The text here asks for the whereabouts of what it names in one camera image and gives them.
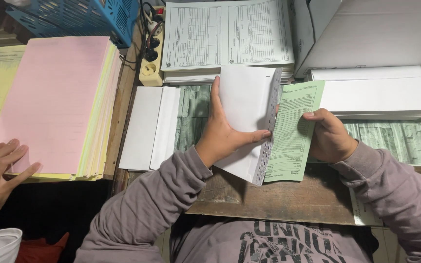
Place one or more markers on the stack of printed form sheets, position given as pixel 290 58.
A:
pixel 228 36

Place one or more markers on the stack of pink and yellow sheets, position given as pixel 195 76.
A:
pixel 57 102

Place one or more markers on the person's grey printed shirt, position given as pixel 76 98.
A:
pixel 269 243

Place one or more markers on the stack of white envelopes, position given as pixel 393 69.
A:
pixel 375 93

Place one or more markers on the blue plastic basket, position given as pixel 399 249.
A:
pixel 82 18

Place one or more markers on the white envelope with open flap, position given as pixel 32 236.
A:
pixel 148 128

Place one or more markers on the white cardboard box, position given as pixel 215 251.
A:
pixel 371 33

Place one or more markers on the white envelope with patterned lining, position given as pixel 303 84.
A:
pixel 249 109

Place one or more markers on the cream power strip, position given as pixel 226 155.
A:
pixel 152 54

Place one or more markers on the green form sheet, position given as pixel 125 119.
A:
pixel 291 138

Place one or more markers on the person's right hand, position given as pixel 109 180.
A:
pixel 329 137

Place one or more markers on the person's left hand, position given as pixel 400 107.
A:
pixel 220 137

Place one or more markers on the green stone-pattern table mat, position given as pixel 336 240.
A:
pixel 397 140

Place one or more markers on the white printed paper slip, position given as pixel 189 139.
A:
pixel 364 212

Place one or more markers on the red cloth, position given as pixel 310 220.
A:
pixel 40 250

